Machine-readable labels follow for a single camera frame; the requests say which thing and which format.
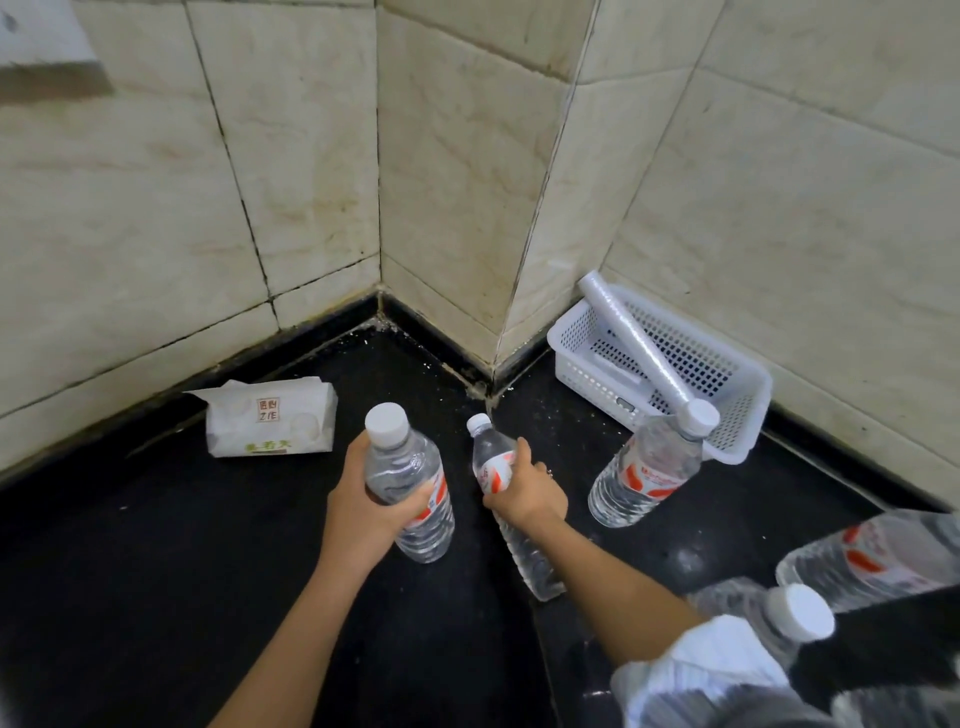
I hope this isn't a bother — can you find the person's right hand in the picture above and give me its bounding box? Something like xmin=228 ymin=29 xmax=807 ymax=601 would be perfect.
xmin=480 ymin=437 xmax=570 ymax=530

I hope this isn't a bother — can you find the person's left hand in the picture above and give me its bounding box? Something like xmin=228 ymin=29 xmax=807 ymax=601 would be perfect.
xmin=321 ymin=431 xmax=438 ymax=579

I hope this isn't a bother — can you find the clear water bottle red label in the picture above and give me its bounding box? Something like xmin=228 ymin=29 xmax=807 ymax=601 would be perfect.
xmin=363 ymin=402 xmax=456 ymax=565
xmin=587 ymin=399 xmax=721 ymax=529
xmin=465 ymin=412 xmax=567 ymax=603
xmin=774 ymin=510 xmax=960 ymax=615
xmin=686 ymin=576 xmax=837 ymax=670

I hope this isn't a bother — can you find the person's right forearm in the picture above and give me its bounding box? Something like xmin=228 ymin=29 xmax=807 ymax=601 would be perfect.
xmin=516 ymin=513 xmax=708 ymax=666

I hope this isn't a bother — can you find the person's left forearm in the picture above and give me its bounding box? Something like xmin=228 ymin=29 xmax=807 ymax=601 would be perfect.
xmin=210 ymin=551 xmax=400 ymax=728

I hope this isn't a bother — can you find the white tissue pack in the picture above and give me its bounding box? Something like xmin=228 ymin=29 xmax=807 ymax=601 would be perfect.
xmin=183 ymin=379 xmax=339 ymax=459

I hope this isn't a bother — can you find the clear plastic wrap roll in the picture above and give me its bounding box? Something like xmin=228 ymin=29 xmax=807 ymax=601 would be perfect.
xmin=576 ymin=270 xmax=702 ymax=423

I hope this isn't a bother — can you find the white sleeve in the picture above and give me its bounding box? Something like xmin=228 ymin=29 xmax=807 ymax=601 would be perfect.
xmin=609 ymin=615 xmax=834 ymax=728

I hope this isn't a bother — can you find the white plastic basket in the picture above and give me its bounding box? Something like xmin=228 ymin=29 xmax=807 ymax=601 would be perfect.
xmin=546 ymin=281 xmax=774 ymax=466

